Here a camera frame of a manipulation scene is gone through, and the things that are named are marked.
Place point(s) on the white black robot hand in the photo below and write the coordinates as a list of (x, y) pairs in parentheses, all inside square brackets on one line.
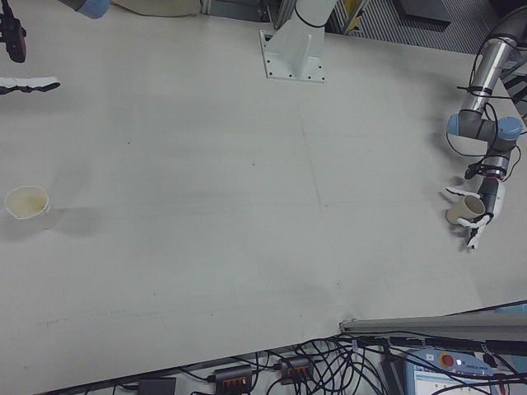
[(24, 85), (496, 197)]

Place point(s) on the small beige paper cup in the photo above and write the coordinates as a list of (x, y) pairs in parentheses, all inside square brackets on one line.
[(461, 212)]

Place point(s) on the large cream paper cup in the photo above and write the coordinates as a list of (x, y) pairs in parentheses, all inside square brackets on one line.
[(26, 201)]

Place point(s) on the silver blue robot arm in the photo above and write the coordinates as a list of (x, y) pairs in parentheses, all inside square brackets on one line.
[(92, 7), (490, 70)]

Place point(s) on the teal box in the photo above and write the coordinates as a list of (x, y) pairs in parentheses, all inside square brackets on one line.
[(512, 309)]

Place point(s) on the long black socket bar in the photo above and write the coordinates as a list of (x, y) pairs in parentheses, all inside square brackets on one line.
[(411, 341)]

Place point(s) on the grey teach pendant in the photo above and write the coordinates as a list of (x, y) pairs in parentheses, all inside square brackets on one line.
[(465, 370)]

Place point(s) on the dark grey box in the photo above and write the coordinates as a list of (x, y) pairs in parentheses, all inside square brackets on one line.
[(424, 10)]

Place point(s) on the black orange power strip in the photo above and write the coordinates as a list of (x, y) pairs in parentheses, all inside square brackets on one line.
[(296, 370), (232, 376)]

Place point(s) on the black power adapter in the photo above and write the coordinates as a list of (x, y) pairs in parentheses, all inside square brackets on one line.
[(156, 387)]

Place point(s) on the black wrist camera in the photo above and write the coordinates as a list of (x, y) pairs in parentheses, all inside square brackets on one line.
[(475, 169), (16, 41)]

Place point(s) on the aluminium profile rail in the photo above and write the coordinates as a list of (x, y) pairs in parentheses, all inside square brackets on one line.
[(432, 323)]

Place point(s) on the yellow black striped post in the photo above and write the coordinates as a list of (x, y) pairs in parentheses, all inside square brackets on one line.
[(355, 14)]

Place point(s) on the white metal mounting pedestal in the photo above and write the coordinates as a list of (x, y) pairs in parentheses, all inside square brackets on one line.
[(294, 49)]

